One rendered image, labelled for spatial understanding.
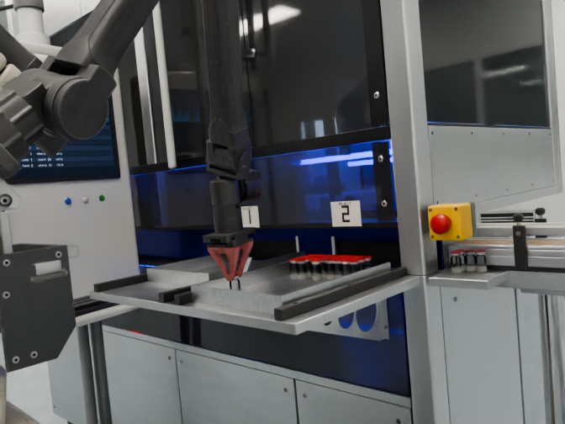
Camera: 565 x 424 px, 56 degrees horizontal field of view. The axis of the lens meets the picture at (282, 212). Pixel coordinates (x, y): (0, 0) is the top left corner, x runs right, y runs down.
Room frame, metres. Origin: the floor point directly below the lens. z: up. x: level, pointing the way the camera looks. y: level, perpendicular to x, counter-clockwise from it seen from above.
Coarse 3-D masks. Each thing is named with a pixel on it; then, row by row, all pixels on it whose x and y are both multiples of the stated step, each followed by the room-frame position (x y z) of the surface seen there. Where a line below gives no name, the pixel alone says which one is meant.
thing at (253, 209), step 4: (240, 208) 1.51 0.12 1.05; (244, 208) 1.50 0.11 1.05; (248, 208) 1.49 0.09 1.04; (252, 208) 1.48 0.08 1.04; (256, 208) 1.46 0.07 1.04; (244, 212) 1.50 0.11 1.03; (248, 212) 1.49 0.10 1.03; (252, 212) 1.48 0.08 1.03; (256, 212) 1.47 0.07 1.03; (244, 216) 1.50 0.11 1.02; (248, 216) 1.49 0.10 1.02; (252, 216) 1.48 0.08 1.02; (256, 216) 1.47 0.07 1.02; (244, 220) 1.50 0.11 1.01; (248, 220) 1.49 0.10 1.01; (252, 220) 1.48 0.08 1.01; (256, 220) 1.47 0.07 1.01; (244, 224) 1.50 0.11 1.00; (248, 224) 1.49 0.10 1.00; (252, 224) 1.48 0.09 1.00; (256, 224) 1.47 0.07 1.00
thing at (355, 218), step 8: (336, 208) 1.27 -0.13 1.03; (344, 208) 1.26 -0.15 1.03; (352, 208) 1.24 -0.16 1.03; (360, 208) 1.23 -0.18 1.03; (336, 216) 1.28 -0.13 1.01; (344, 216) 1.26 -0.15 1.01; (352, 216) 1.24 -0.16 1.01; (360, 216) 1.23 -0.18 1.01; (336, 224) 1.28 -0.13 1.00; (344, 224) 1.26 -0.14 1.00; (352, 224) 1.25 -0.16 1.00; (360, 224) 1.23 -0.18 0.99
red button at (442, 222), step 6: (438, 216) 1.06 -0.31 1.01; (444, 216) 1.06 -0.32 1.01; (432, 222) 1.07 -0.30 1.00; (438, 222) 1.06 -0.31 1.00; (444, 222) 1.05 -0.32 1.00; (450, 222) 1.06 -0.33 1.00; (432, 228) 1.07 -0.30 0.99; (438, 228) 1.06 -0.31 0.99; (444, 228) 1.05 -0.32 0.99; (450, 228) 1.06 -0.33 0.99
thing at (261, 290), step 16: (256, 272) 1.21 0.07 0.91; (272, 272) 1.25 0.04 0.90; (288, 272) 1.28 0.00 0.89; (368, 272) 1.09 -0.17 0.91; (192, 288) 1.08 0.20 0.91; (208, 288) 1.04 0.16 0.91; (224, 288) 1.14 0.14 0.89; (240, 288) 1.17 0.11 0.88; (256, 288) 1.16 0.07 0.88; (272, 288) 1.14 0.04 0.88; (288, 288) 1.13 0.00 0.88; (304, 288) 0.95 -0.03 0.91; (320, 288) 0.97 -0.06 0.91; (208, 304) 1.05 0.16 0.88; (224, 304) 1.01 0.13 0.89; (240, 304) 0.98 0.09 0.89; (256, 304) 0.95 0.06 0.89; (272, 304) 0.92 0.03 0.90
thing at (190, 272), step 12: (240, 252) 1.63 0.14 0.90; (300, 252) 1.45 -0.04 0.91; (168, 264) 1.44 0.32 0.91; (180, 264) 1.47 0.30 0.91; (192, 264) 1.50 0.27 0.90; (204, 264) 1.53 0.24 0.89; (216, 264) 1.56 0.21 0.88; (228, 264) 1.56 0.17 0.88; (252, 264) 1.32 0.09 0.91; (264, 264) 1.35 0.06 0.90; (156, 276) 1.36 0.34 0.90; (168, 276) 1.33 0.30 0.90; (180, 276) 1.29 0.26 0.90; (192, 276) 1.26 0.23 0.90; (204, 276) 1.23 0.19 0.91; (216, 276) 1.23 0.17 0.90
